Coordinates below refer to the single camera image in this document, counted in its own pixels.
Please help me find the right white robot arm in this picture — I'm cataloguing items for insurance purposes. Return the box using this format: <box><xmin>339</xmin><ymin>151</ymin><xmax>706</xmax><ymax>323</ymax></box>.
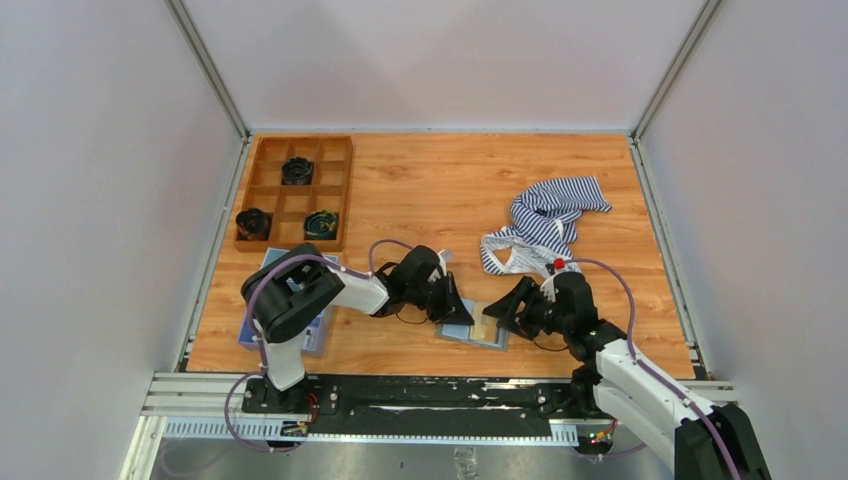
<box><xmin>483</xmin><ymin>271</ymin><xmax>771</xmax><ymax>479</ymax></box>

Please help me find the black rolled belt left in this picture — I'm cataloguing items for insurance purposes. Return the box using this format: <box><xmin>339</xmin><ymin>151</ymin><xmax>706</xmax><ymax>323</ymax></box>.
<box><xmin>235</xmin><ymin>208</ymin><xmax>273</xmax><ymax>241</ymax></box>

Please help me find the gold credit card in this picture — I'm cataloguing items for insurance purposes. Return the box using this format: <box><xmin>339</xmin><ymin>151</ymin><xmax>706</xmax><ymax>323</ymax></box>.
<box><xmin>469</xmin><ymin>315</ymin><xmax>501</xmax><ymax>347</ymax></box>

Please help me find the striped blue white cloth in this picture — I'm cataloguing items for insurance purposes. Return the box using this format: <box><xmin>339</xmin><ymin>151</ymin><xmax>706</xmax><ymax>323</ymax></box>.
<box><xmin>480</xmin><ymin>176</ymin><xmax>612</xmax><ymax>277</ymax></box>

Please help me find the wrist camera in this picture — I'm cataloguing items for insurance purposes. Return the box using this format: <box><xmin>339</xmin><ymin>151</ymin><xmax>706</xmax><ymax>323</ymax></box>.
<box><xmin>437</xmin><ymin>249</ymin><xmax>453</xmax><ymax>271</ymax></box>
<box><xmin>540</xmin><ymin>269</ymin><xmax>559</xmax><ymax>301</ymax></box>

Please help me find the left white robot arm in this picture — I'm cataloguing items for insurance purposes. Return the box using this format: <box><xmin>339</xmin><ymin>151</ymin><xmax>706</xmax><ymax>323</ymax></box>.
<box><xmin>241</xmin><ymin>242</ymin><xmax>474</xmax><ymax>413</ymax></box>

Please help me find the grey card holder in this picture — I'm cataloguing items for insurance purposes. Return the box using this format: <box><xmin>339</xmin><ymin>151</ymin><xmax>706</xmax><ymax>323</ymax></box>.
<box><xmin>436</xmin><ymin>299</ymin><xmax>510</xmax><ymax>351</ymax></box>

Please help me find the blue green rolled belt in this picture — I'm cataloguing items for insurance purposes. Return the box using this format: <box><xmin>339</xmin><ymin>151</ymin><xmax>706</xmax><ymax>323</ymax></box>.
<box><xmin>303</xmin><ymin>210</ymin><xmax>339</xmax><ymax>241</ymax></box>

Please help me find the black rolled belt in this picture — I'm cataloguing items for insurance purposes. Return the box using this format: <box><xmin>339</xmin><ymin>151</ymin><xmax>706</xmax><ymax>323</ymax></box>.
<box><xmin>281</xmin><ymin>156</ymin><xmax>315</xmax><ymax>186</ymax></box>
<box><xmin>235</xmin><ymin>208</ymin><xmax>273</xmax><ymax>241</ymax></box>

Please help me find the wooden compartment tray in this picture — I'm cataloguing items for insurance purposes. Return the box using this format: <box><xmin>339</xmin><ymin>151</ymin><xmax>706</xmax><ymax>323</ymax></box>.
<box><xmin>232</xmin><ymin>134</ymin><xmax>354</xmax><ymax>253</ymax></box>

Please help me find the light blue box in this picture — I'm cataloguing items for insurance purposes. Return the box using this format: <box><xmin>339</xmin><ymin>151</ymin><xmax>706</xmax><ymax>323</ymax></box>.
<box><xmin>237</xmin><ymin>248</ymin><xmax>335</xmax><ymax>357</ymax></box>

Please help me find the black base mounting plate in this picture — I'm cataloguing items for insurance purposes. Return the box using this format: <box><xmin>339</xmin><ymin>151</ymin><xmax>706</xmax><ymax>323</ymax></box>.
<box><xmin>237</xmin><ymin>374</ymin><xmax>612</xmax><ymax>439</ymax></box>

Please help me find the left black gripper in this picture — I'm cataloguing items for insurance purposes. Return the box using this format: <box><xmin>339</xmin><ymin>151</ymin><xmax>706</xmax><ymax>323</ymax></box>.
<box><xmin>405</xmin><ymin>271</ymin><xmax>474</xmax><ymax>326</ymax></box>

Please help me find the black rolled belt top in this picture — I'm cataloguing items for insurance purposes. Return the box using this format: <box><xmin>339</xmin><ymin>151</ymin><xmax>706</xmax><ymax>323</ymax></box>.
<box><xmin>281</xmin><ymin>156</ymin><xmax>315</xmax><ymax>186</ymax></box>

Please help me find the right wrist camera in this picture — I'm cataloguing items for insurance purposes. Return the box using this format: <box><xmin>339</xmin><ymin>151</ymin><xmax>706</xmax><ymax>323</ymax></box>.
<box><xmin>540</xmin><ymin>269</ymin><xmax>559</xmax><ymax>301</ymax></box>

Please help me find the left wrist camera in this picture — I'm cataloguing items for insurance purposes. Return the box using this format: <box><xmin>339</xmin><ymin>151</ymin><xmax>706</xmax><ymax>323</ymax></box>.
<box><xmin>437</xmin><ymin>249</ymin><xmax>453</xmax><ymax>271</ymax></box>

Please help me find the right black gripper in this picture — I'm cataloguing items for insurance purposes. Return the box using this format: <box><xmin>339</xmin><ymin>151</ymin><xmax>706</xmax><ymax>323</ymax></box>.
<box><xmin>484</xmin><ymin>277</ymin><xmax>572</xmax><ymax>342</ymax></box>

